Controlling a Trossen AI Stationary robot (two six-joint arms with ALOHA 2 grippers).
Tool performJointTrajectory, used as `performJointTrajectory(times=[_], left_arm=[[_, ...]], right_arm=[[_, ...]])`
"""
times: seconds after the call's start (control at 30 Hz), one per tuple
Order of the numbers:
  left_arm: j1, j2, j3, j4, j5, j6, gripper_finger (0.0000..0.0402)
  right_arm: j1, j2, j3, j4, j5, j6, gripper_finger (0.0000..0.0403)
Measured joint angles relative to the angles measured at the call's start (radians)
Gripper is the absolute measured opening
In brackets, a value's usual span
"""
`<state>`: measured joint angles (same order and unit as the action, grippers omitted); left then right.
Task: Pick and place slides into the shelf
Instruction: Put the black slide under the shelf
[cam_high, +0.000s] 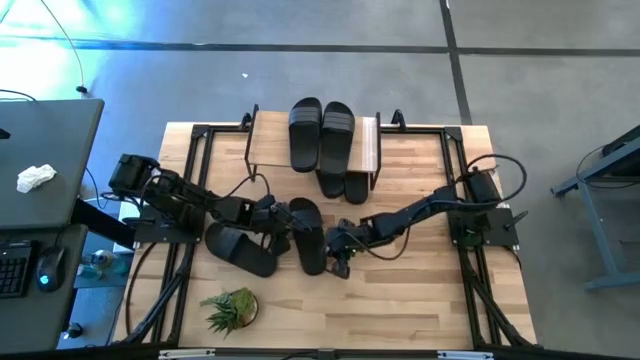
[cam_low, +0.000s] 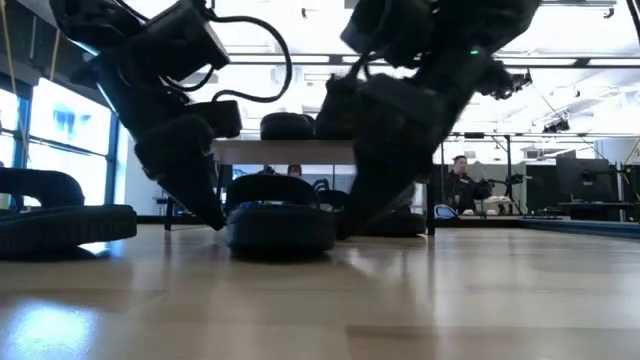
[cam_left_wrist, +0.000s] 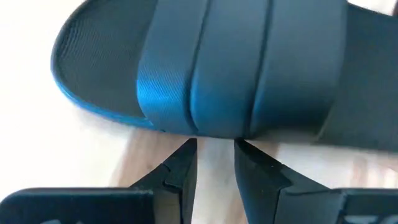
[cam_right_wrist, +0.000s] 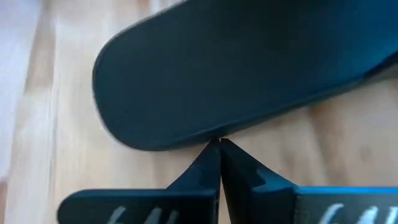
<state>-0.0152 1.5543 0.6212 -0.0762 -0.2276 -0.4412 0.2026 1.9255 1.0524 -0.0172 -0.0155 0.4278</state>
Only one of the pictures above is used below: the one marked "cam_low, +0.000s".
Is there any large glass window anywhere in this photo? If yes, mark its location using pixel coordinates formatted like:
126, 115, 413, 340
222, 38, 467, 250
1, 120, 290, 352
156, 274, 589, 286
27, 77, 114, 206
0, 87, 21, 171

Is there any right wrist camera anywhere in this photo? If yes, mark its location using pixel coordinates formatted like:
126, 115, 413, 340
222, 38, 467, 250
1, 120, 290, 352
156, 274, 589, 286
340, 0, 434, 69

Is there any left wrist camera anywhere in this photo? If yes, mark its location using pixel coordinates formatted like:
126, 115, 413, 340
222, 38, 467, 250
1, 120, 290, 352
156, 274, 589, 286
185, 99, 244, 140

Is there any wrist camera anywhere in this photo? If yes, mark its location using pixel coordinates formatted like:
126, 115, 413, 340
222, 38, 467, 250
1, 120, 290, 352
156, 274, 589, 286
340, 0, 434, 69
185, 99, 244, 140

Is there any black hanging camera rig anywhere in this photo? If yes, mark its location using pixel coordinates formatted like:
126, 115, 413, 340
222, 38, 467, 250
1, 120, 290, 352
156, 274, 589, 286
492, 71, 534, 101

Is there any long ceiling light strip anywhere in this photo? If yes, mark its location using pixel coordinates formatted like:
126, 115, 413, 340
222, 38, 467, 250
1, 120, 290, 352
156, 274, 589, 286
227, 52, 640, 69

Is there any wooden shelf with black legs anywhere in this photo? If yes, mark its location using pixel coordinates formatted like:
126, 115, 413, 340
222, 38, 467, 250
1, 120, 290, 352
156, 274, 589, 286
164, 138, 437, 236

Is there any black monitor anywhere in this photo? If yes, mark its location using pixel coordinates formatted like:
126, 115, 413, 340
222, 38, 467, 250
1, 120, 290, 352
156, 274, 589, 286
555, 157, 612, 204

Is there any black metal rack frame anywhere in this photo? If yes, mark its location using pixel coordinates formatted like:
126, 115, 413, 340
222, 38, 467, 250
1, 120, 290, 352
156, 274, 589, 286
438, 130, 640, 221

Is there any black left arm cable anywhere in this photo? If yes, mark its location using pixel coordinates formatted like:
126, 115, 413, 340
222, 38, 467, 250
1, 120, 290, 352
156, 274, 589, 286
159, 13, 294, 105

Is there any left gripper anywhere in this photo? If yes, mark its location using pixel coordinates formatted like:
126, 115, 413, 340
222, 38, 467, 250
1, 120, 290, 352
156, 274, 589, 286
97, 49, 226, 232

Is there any black hanging device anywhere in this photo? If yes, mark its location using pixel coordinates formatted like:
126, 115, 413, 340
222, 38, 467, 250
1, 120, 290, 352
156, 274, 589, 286
542, 118, 571, 135

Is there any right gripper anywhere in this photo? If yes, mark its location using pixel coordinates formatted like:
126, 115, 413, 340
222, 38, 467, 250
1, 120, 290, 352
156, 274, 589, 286
315, 54, 501, 236

